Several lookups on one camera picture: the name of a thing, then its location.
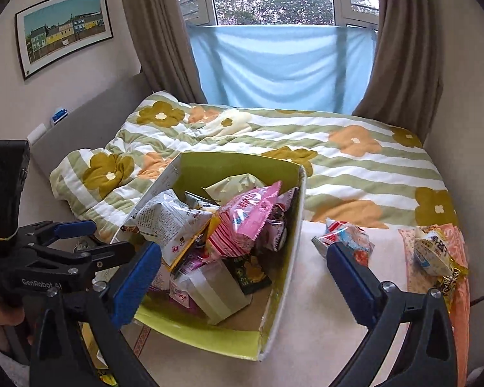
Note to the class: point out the white bowl-shaped snack pack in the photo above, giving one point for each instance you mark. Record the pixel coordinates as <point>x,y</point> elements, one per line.
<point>431,250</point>

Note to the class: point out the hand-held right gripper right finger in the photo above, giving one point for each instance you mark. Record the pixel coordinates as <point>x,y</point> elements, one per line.
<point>349,280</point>

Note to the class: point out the black snack packet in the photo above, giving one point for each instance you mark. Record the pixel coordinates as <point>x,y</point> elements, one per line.
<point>250,274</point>

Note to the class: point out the white table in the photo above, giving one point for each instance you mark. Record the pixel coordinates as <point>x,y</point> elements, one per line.
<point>326,330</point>

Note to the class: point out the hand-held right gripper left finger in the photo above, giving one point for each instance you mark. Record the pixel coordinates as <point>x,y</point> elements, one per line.
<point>139,282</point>

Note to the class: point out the red and blue snack packet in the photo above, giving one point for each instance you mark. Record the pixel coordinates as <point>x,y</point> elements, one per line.
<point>347,236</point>

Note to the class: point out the orange patterned snack bag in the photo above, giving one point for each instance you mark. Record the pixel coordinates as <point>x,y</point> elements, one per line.
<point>457,330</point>

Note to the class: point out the brown curtain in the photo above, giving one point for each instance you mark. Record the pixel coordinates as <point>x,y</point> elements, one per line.
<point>403,56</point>
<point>165,36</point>

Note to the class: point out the yellow snack packet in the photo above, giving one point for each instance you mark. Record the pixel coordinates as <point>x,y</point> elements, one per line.
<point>451,284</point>

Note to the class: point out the floral striped blanket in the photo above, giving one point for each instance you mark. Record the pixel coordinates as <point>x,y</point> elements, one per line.
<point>347,161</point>

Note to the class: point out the cream snack packet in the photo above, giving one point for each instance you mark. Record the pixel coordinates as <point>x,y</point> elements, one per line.
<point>234,187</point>

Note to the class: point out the white block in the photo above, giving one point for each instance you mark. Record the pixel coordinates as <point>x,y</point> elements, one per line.
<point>36,134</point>

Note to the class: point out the light blue cloth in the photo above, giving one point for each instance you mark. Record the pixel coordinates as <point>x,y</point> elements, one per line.
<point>282,68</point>

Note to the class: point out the grey bed headboard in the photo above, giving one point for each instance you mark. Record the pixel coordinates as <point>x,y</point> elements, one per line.
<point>88,113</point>

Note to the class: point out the person's left hand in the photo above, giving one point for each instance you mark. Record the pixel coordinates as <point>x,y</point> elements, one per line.
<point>2,315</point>

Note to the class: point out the brown cartoon snack packet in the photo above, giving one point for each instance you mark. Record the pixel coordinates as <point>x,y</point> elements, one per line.
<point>277,229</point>

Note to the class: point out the blue and white container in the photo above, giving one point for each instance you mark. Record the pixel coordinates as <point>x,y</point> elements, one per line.
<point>59,117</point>

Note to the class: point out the person's left forearm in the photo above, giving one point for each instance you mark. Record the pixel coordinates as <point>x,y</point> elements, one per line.
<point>4,358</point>

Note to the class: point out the green cardboard box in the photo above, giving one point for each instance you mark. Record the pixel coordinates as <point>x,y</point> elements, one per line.
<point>274,330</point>

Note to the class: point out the framed wall picture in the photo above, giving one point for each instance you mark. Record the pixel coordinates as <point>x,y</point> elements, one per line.
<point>64,30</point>

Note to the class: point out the pink striped snack packet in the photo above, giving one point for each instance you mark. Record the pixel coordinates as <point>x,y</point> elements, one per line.
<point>242,225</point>

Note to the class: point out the yellow box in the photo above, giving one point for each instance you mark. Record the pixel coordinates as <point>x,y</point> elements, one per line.
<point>99,354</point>

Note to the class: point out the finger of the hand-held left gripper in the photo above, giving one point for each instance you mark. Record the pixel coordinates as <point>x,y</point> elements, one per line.
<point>105,256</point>
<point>72,229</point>

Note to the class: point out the purple snack packet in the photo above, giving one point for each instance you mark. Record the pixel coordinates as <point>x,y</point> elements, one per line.
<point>185,268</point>

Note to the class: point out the translucent white snack pack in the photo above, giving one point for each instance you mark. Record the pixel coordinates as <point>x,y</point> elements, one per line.
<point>213,294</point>

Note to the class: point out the white printed snack packet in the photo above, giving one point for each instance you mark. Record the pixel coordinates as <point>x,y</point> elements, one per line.
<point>169,221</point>

